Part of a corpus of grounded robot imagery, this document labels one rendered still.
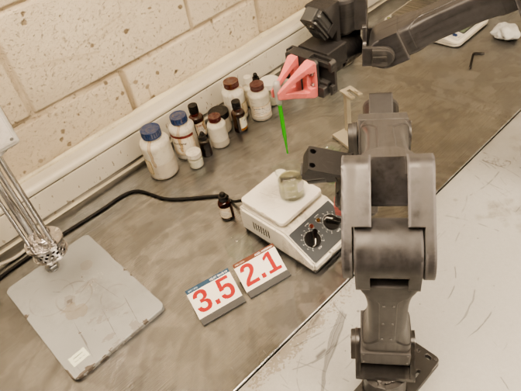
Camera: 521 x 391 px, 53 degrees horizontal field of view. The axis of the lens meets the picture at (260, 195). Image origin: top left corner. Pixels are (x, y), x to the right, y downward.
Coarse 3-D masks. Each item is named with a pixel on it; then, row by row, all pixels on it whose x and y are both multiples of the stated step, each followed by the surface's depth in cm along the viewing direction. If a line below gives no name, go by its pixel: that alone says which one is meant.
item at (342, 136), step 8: (344, 88) 122; (352, 88) 121; (344, 96) 123; (352, 96) 119; (344, 104) 124; (344, 112) 126; (344, 120) 128; (344, 128) 130; (336, 136) 128; (344, 136) 128; (344, 144) 126
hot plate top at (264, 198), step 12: (264, 180) 109; (276, 180) 108; (252, 192) 106; (264, 192) 106; (276, 192) 105; (312, 192) 104; (252, 204) 104; (264, 204) 103; (276, 204) 103; (288, 204) 102; (300, 204) 102; (264, 216) 102; (276, 216) 101; (288, 216) 100
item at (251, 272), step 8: (272, 248) 102; (264, 256) 101; (272, 256) 102; (248, 264) 100; (256, 264) 101; (264, 264) 101; (272, 264) 101; (280, 264) 102; (240, 272) 100; (248, 272) 100; (256, 272) 100; (264, 272) 101; (272, 272) 101; (248, 280) 100; (256, 280) 100
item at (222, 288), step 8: (216, 280) 98; (224, 280) 99; (232, 280) 99; (200, 288) 97; (208, 288) 98; (216, 288) 98; (224, 288) 98; (232, 288) 99; (192, 296) 97; (200, 296) 97; (208, 296) 97; (216, 296) 98; (224, 296) 98; (232, 296) 98; (200, 304) 97; (208, 304) 97; (216, 304) 97; (200, 312) 97
